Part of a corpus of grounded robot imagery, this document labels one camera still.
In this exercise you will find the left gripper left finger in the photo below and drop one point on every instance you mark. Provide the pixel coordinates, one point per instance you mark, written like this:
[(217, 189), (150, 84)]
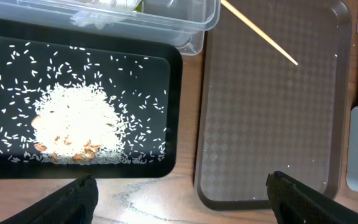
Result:
[(72, 204)]

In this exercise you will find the wooden chopstick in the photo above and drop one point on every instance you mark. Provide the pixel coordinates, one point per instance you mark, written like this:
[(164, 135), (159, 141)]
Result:
[(257, 30)]

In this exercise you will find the clear plastic waste bin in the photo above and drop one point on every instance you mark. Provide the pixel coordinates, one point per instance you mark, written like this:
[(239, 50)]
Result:
[(180, 23)]

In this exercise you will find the black rectangular tray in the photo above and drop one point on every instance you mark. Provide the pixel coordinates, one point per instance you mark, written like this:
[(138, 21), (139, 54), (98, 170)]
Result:
[(12, 30)]

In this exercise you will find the white tissue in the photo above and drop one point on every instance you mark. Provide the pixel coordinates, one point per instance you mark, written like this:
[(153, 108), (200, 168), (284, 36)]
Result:
[(99, 19)]

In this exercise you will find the dark brown serving tray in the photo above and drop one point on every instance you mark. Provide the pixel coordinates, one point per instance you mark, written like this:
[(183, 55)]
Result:
[(265, 110)]

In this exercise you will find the rice and food scraps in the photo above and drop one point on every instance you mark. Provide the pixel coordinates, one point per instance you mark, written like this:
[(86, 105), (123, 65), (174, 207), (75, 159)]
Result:
[(70, 105)]

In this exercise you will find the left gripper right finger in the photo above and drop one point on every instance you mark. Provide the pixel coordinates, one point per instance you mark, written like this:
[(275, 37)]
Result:
[(295, 202)]

